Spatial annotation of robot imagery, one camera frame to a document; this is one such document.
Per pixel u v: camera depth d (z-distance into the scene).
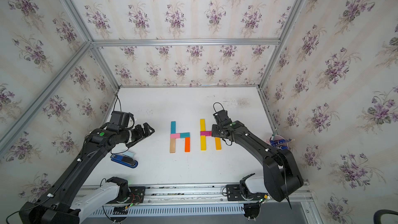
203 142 0.91
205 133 0.93
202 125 0.98
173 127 0.96
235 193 0.73
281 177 0.41
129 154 0.83
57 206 0.37
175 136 0.93
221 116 0.67
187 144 0.90
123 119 0.59
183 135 0.96
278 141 0.83
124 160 0.81
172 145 0.90
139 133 0.67
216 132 0.79
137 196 0.72
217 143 0.91
